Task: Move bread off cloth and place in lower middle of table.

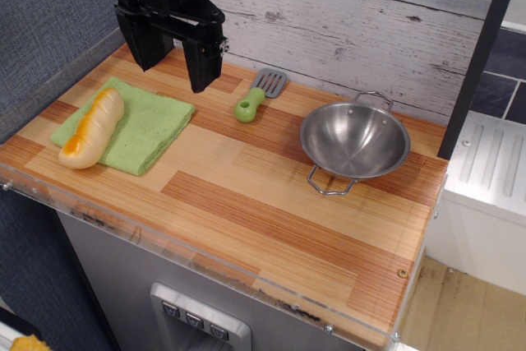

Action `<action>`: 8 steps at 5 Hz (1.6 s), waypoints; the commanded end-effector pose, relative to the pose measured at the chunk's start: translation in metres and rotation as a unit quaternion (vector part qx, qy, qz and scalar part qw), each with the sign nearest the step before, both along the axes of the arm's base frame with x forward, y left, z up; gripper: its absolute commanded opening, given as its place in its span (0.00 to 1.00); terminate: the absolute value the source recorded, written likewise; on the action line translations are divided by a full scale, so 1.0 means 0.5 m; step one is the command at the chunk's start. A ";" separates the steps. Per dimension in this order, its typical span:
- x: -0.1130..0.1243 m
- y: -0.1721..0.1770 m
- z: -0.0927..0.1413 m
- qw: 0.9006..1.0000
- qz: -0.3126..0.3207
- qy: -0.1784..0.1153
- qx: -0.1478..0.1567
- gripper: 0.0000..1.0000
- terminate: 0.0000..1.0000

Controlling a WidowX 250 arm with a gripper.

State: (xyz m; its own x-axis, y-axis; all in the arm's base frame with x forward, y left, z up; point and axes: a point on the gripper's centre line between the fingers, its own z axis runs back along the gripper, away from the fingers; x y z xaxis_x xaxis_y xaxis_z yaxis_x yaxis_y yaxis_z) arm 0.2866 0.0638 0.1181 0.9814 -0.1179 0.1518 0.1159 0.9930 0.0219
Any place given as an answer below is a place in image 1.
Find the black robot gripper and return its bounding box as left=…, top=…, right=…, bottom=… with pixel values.
left=115, top=0, right=228, bottom=94

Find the plastic toy bread loaf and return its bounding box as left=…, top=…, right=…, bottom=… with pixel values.
left=58, top=88, right=125, bottom=169

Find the green folded cloth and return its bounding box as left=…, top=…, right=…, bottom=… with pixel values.
left=51, top=77, right=195, bottom=176

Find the green grey toy spatula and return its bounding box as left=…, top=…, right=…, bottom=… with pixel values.
left=233, top=68, right=288, bottom=123

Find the clear acrylic table edge guard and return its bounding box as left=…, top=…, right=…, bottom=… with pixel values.
left=0, top=161, right=402, bottom=348

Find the grey toy kitchen cabinet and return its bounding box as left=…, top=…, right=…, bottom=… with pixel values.
left=58, top=210, right=393, bottom=350

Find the silver button control panel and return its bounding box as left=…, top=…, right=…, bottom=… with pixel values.
left=150, top=282, right=252, bottom=350

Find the yellow object at corner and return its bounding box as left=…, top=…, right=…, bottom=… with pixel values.
left=9, top=335, right=51, bottom=351

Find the stainless steel two-handled bowl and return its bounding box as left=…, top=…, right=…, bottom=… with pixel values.
left=299, top=91, right=411, bottom=196

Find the dark right vertical post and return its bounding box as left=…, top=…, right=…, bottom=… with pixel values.
left=437, top=0, right=510, bottom=159

